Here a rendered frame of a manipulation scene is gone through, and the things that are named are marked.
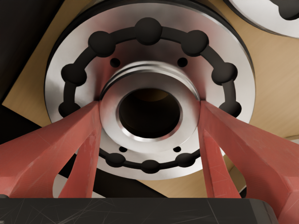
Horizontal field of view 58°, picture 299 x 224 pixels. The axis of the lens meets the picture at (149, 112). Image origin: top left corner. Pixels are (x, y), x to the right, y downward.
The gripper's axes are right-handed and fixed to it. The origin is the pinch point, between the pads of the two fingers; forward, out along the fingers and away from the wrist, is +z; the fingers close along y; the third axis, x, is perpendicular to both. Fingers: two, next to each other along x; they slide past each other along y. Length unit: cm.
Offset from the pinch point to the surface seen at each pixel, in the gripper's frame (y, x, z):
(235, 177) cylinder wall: -6.0, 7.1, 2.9
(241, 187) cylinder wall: -6.1, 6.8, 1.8
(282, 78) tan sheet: -7.7, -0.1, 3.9
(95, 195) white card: 3.4, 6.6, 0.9
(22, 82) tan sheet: 7.5, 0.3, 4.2
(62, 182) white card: 5.2, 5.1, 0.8
